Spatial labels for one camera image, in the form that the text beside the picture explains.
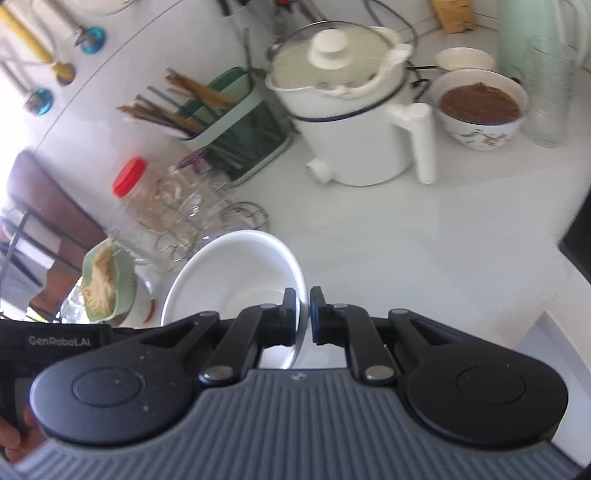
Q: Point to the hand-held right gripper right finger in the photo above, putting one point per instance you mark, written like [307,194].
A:
[316,323]

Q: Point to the white bowl with red foot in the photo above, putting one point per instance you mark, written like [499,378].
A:
[150,311]

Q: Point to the wooden block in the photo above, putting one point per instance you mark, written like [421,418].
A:
[452,16]

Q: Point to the person's left hand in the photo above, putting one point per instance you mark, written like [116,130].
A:
[11,438]

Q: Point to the red-lidded plastic jar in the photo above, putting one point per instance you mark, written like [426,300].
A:
[134,194]

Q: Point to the floral bowl of brown food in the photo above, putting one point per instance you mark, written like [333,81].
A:
[480,110]

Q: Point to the tall clear ribbed glass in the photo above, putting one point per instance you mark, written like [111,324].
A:
[551,92]

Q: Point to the white electric pot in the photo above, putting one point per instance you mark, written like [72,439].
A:
[355,138]

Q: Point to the dark stove top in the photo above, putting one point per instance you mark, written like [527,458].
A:
[579,235]

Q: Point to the blue suction hook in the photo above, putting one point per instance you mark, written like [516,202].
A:
[91,39]
[39,101]

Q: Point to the pale green bottle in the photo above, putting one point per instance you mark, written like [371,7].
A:
[526,32]

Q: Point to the green plastic colander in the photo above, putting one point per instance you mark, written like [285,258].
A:
[124,286]

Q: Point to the green chopstick holder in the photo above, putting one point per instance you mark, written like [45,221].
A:
[249,134]

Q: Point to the plain white bowl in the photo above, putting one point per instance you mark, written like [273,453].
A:
[231,277]

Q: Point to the small white bowl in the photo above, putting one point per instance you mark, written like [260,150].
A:
[466,57]

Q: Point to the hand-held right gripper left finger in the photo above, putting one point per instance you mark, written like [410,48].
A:
[291,323]

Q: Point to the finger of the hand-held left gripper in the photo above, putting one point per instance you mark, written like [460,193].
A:
[127,333]

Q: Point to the bundle of pale noodles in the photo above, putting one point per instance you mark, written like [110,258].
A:
[101,281]

